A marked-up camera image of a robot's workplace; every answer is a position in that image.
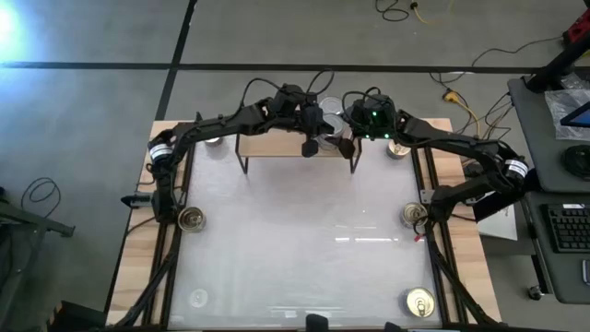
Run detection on wooden shelf black metal frame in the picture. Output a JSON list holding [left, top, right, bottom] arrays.
[[235, 101, 364, 176]]

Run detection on dark grey metal stand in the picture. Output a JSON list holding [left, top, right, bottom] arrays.
[[0, 186, 77, 332]]

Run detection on black floor cable loop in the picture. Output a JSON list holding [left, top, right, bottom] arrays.
[[20, 177, 62, 218]]

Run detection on black metal table frame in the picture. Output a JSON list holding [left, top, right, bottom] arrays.
[[104, 110, 503, 332]]

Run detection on grey desk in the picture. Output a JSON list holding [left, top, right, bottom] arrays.
[[506, 76, 590, 194], [523, 191, 590, 305]]

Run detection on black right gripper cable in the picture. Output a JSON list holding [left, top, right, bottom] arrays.
[[340, 85, 384, 112]]

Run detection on white paper sheet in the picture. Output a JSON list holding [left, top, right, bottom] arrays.
[[474, 197, 520, 242]]

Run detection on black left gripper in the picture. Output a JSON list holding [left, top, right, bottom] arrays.
[[276, 84, 324, 159]]

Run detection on yellow extension cord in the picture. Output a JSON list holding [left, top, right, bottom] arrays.
[[441, 89, 483, 165]]

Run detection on black stand pole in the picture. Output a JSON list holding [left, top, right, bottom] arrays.
[[525, 39, 590, 93]]

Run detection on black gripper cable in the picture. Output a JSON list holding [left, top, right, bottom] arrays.
[[340, 85, 384, 112], [240, 68, 336, 112]]

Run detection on long black floor cable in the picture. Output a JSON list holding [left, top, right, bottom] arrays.
[[470, 35, 564, 69]]

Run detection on black keyboard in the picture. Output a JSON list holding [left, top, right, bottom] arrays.
[[539, 202, 590, 254]]

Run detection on black support beam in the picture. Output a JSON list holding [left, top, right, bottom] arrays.
[[472, 174, 540, 222]]

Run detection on blue-screen tablet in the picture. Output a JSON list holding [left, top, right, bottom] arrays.
[[560, 101, 590, 129]]

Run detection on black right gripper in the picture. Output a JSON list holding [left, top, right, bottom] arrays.
[[338, 90, 401, 160]]

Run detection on clear plastic bag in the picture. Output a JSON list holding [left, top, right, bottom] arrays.
[[544, 87, 590, 142]]

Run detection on black round coil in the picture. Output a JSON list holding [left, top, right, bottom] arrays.
[[560, 143, 590, 179]]

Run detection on yellow floor cable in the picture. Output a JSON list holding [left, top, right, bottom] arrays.
[[412, 2, 455, 27]]

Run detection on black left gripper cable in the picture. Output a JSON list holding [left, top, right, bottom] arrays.
[[240, 68, 336, 112]]

